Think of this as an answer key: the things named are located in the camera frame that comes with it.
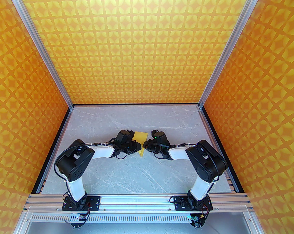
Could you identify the yellow paper sheet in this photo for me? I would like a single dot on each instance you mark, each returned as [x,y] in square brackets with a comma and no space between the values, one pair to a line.
[140,136]

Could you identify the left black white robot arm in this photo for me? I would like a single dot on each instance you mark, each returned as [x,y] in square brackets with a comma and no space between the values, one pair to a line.
[74,164]

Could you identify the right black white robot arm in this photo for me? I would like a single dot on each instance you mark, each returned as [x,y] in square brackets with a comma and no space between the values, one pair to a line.
[207,162]

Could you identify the small circuit board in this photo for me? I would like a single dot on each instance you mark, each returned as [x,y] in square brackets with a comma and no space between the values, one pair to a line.
[76,218]
[197,220]

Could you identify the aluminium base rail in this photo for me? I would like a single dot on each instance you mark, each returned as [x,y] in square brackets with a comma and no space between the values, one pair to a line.
[137,201]

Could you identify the aluminium table side rail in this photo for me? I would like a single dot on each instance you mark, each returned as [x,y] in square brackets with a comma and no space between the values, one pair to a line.
[209,130]
[63,130]

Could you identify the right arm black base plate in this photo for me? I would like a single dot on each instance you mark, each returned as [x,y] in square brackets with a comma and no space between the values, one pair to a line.
[177,203]

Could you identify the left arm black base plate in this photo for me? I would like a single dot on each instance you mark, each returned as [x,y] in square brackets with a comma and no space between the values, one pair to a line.
[94,202]

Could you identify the aluminium frame post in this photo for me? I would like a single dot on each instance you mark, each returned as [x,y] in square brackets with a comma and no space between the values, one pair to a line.
[39,45]
[231,45]

